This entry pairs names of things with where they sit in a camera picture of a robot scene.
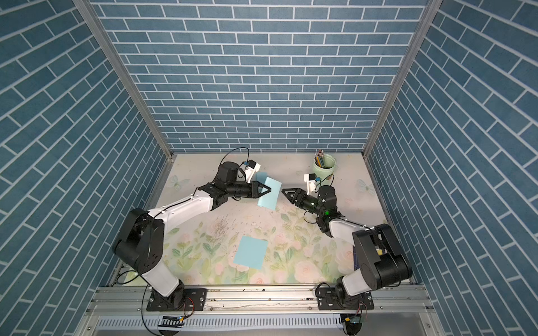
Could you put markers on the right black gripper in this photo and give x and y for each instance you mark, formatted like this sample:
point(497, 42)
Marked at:
point(301, 197)

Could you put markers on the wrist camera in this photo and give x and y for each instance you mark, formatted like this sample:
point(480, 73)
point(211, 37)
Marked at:
point(251, 168)
point(312, 182)

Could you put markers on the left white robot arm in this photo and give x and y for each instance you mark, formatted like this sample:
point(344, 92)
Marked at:
point(141, 238)

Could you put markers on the floral table mat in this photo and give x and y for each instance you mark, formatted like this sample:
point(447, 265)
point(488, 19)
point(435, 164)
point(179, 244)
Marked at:
point(202, 250)

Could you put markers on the light blue paper front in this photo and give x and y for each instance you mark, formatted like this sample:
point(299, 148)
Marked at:
point(251, 252)

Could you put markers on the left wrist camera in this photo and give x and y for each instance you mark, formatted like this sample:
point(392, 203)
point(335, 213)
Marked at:
point(251, 168)

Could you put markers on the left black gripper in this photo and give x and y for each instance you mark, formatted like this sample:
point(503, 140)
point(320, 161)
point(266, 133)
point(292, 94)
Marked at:
point(253, 190)

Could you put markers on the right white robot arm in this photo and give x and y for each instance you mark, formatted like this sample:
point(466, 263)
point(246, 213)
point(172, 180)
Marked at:
point(380, 257)

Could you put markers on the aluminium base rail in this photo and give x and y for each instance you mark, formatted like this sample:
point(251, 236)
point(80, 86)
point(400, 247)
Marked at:
point(261, 299)

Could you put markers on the light blue square paper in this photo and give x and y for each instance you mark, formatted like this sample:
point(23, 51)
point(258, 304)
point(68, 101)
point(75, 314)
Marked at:
point(261, 177)

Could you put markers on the coloured pencils in cup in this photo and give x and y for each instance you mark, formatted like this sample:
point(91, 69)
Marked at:
point(319, 158)

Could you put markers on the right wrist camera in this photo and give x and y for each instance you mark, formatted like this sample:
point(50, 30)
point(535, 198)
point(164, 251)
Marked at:
point(312, 182)

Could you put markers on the green pen cup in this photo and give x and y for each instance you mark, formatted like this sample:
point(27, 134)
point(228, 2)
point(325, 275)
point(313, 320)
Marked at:
point(325, 174)

